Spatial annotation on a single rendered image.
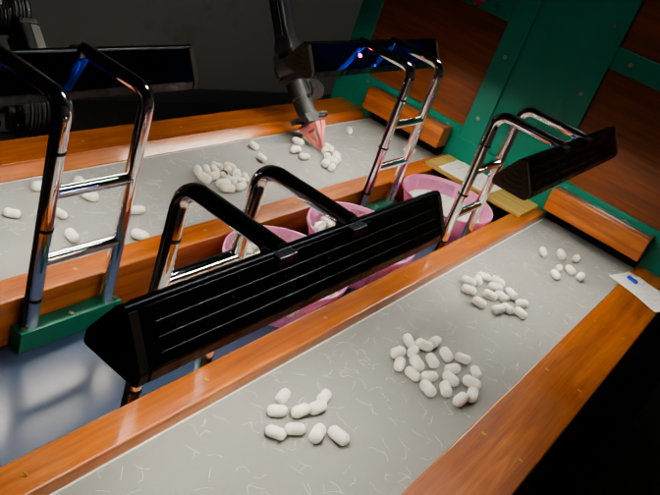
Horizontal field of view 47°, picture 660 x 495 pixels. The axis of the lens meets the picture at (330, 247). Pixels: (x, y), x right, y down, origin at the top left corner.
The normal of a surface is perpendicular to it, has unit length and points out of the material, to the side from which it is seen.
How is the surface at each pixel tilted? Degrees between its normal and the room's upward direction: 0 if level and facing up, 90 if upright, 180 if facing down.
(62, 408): 0
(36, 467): 0
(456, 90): 90
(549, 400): 0
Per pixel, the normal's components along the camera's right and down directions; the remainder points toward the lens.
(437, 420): 0.31, -0.83
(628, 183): -0.57, 0.23
